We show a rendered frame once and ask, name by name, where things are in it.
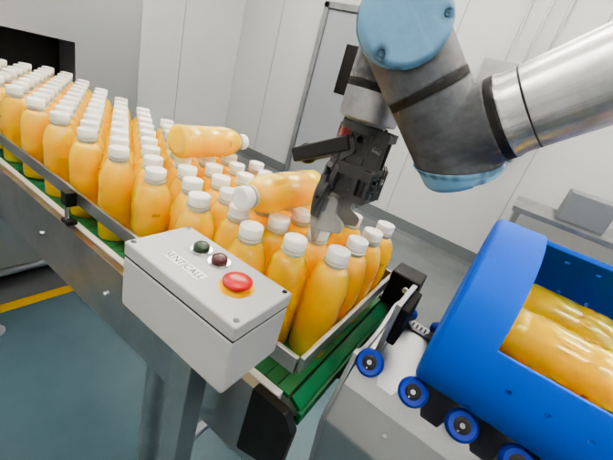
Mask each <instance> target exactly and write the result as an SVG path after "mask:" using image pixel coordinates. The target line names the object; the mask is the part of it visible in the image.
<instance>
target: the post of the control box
mask: <svg viewBox="0 0 613 460"><path fill-rule="evenodd" d="M205 385H206V380H205V379H204V378H203V377H202V376H201V375H200V374H199V373H197V372H196V371H195V370H194V369H193V368H192V367H191V366H190V365H189V364H188V363H187V362H186V361H184V360H183V359H182V358H181V357H180V356H179V355H178V354H177V353H176V352H175V351H173V354H172V360H171V372H170V379H169V385H168V391H167V397H166V403H165V410H164V416H163V423H162V429H161V441H160V448H159V454H158V460H191V455H192V447H193V443H194V438H195V434H196V429H197V424H198V421H199V416H200V411H201V407H202V403H203V395H204V390H205Z"/></svg>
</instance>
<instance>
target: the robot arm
mask: <svg viewBox="0 0 613 460"><path fill-rule="evenodd" d="M454 20H455V2H454V0H362V1H361V3H360V6H359V9H358V14H357V19H356V33H357V38H358V43H359V46H358V52H357V55H356V57H355V61H354V64H353V68H352V70H351V73H350V77H349V80H348V84H347V88H346V91H345V94H344V98H343V100H342V103H341V107H340V110H339V111H340V113H341V114H343V115H345V116H347V117H344V120H343V122H342V126H343V127H345V128H347V129H350V130H352V132H351V135H343V136H339V137H336V138H331V139H327V140H323V141H317V142H313V143H311V142H305V143H303V144H302V145H300V146H297V147H294V148H292V155H293V161H294V162H303V163H312V162H314V161H316V160H319V159H324V158H328V157H330V160H329V161H328V162H327V164H326V166H325V168H324V170H323V172H322V174H321V177H320V180H319V182H318V184H317V187H316V190H315V192H314V195H313V199H312V204H311V210H310V234H311V241H312V242H313V243H315V242H316V241H317V237H318V234H319V230H321V231H325V232H329V233H334V234H339V233H341V232H342V230H343V227H344V225H350V226H355V225H357V224H358V220H359V219H358V216H357V215H356V214H355V213H354V211H353V210H352V208H351V205H352V203H353V204H356V205H358V206H362V205H364V204H368V203H371V202H374V201H378V199H379V196H380V193H381V190H382V188H383V185H384V183H385V181H386V178H387V176H388V173H389V172H388V168H387V167H386V166H385V162H386V160H387V158H388V155H389V152H390V148H391V145H396V143H397V140H398V138H399V136H398V135H395V134H392V133H389V132H388V130H386V129H391V130H394V129H396V127H397V126H398V128H399V130H400V133H401V136H402V138H403V140H404V141H405V144H406V146H407V148H408V150H409V153H410V156H411V158H412V160H413V167H414V169H415V170H416V171H417V172H418V173H419V175H420V177H421V179H422V181H423V183H424V184H425V186H426V187H427V188H428V189H430V190H432V191H434V192H437V193H456V192H461V191H465V190H469V189H472V188H473V187H474V186H477V185H483V184H485V183H489V182H490V181H492V180H493V179H495V178H496V177H498V176H499V175H500V174H501V173H502V172H503V171H504V168H505V166H506V161H509V160H512V159H514V158H517V157H520V156H523V155H524V154H526V153H527V152H530V151H532V150H536V149H539V148H542V147H545V146H547V145H550V144H554V143H557V142H560V141H564V140H567V139H571V138H574V137H576V136H579V135H582V134H585V133H589V132H591V131H596V130H599V129H603V128H606V127H608V126H611V125H613V21H611V22H609V23H606V24H605V25H603V26H600V27H598V28H596V29H594V30H592V31H589V32H587V33H585V34H584V35H582V36H580V37H577V38H574V39H572V40H570V41H568V42H566V43H565V44H563V45H561V46H559V47H555V48H553V49H551V50H549V51H547V52H545V53H544V54H542V55H539V56H537V57H534V58H532V59H530V60H528V61H526V62H525V63H522V64H520V65H518V66H516V67H514V68H511V69H509V70H506V71H505V72H503V73H495V74H493V75H492V76H490V77H488V78H485V79H482V80H480V81H478V82H474V79H473V75H472V72H471V70H470V68H469V65H468V63H467V62H466V60H465V57H464V54H463V52H462V48H461V46H460V43H459V40H458V37H457V36H456V33H455V30H454V28H453V25H454ZM385 167H386V170H385ZM383 168H384V170H383ZM331 192H333V193H332V194H331V195H330V193H331Z"/></svg>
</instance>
